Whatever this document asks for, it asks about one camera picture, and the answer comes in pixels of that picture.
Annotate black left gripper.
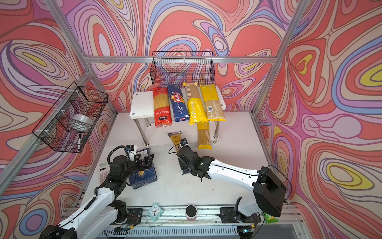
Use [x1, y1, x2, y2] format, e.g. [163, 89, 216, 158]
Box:
[120, 153, 154, 182]

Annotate dark blue pasta box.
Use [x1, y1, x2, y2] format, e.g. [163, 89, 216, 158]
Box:
[128, 163, 158, 190]

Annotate yellow Pastatime spaghetti pack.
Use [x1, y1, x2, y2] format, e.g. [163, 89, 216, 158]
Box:
[197, 122, 212, 150]

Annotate blue yellow Ankara spaghetti pack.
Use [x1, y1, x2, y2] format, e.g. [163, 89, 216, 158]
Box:
[168, 131, 190, 175]

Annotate red spaghetti pack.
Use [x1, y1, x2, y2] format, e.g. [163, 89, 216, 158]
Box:
[153, 87, 173, 127]

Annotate dark blue spaghetti pack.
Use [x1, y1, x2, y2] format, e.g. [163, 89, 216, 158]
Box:
[167, 84, 190, 122]

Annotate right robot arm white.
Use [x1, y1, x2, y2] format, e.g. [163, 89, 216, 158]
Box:
[176, 145, 287, 217]

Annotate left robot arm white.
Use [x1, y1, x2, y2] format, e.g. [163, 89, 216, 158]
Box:
[39, 154, 154, 239]

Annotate white calculator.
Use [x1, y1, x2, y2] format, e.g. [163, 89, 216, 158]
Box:
[98, 161, 110, 184]

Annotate small round speaker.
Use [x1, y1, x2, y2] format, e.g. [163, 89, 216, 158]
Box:
[185, 205, 198, 222]

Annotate teal alarm clock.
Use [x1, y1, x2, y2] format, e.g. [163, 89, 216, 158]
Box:
[148, 203, 164, 222]

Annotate white two-tier shelf rack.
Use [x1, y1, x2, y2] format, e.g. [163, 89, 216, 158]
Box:
[129, 86, 227, 147]

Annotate black marker pen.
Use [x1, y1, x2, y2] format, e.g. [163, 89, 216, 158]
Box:
[77, 134, 82, 151]

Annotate silver tape roll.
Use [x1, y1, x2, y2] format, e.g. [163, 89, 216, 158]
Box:
[70, 114, 94, 128]

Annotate green snack packet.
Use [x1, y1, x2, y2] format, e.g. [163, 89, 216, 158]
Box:
[263, 212, 279, 225]

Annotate aluminium frame profiles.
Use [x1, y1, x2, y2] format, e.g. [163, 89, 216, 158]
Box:
[0, 0, 312, 239]

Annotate black wire basket left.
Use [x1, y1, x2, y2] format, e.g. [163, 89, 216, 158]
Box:
[32, 83, 108, 153]

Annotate black wire basket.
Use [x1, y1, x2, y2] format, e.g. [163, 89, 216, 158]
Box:
[32, 83, 108, 153]
[150, 50, 215, 87]

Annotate black wire basket back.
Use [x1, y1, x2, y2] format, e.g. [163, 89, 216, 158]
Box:
[150, 50, 215, 87]

